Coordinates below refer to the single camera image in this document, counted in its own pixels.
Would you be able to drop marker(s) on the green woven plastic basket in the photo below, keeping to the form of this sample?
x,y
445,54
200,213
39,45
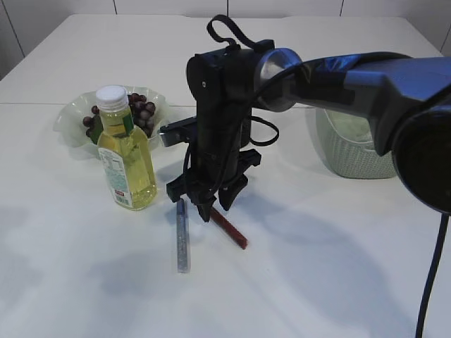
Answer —
x,y
347,145

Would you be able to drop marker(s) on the blue glitter glue pen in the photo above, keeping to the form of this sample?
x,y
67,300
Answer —
x,y
182,238

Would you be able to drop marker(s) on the red glitter glue pen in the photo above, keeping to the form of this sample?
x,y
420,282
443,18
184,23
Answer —
x,y
229,229

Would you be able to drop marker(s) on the pale green wavy plate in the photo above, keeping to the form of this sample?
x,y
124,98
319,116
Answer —
x,y
72,131

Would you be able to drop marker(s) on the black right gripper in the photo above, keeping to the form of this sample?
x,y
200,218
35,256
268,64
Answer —
x,y
198,182

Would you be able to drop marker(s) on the yellow liquid plastic bottle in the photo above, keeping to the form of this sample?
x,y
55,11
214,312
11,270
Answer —
x,y
124,152

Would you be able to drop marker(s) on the black mesh pen holder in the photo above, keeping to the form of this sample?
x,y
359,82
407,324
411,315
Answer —
x,y
246,129

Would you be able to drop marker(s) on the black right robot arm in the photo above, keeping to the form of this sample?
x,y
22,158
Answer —
x,y
405,100

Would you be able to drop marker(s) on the purple grape bunch with leaves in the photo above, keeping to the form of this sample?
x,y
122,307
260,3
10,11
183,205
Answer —
x,y
143,115

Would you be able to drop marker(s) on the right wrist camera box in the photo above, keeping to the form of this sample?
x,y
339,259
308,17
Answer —
x,y
182,131

